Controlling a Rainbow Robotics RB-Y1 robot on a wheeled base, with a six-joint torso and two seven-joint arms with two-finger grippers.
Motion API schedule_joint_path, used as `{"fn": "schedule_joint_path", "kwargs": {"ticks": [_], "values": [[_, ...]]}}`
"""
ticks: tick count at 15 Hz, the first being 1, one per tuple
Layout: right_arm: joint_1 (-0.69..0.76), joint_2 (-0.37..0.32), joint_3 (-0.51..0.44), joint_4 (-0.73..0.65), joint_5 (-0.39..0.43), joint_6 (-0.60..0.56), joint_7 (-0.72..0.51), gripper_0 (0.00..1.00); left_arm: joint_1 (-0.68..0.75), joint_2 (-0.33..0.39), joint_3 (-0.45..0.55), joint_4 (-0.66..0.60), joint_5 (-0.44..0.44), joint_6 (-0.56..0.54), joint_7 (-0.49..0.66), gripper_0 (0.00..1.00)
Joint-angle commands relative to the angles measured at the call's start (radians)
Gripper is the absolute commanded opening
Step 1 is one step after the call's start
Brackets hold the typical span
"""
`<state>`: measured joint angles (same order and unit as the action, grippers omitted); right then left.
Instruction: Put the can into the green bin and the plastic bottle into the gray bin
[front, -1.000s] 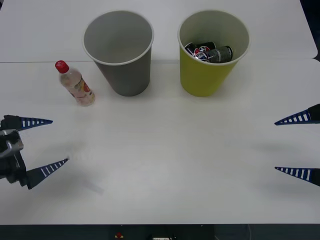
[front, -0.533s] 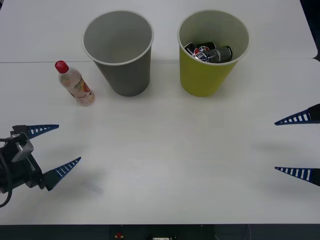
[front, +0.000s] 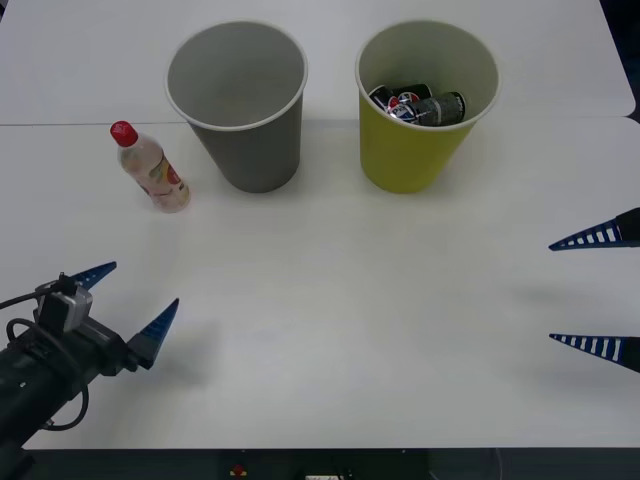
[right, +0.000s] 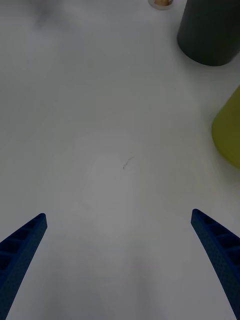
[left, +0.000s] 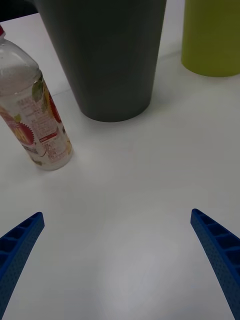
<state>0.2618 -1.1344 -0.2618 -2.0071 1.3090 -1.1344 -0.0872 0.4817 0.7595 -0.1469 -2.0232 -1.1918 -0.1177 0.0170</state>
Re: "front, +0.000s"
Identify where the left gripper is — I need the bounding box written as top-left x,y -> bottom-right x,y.
62,261 -> 180,381

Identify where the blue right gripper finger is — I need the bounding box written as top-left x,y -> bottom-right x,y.
547,206 -> 640,252
548,333 -> 640,375

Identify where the clear bottle with red cap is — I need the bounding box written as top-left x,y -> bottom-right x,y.
109,120 -> 192,215

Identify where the dark robot torso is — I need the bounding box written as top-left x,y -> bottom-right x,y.
0,448 -> 640,480

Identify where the dark grey can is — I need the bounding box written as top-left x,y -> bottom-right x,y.
413,90 -> 468,126

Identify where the grey plastic bin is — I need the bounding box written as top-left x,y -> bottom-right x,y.
165,19 -> 308,194

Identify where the yellow-green plastic bin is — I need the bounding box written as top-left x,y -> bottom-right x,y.
354,18 -> 502,195

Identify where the black can with round logo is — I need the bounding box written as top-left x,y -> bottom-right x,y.
368,82 -> 434,124

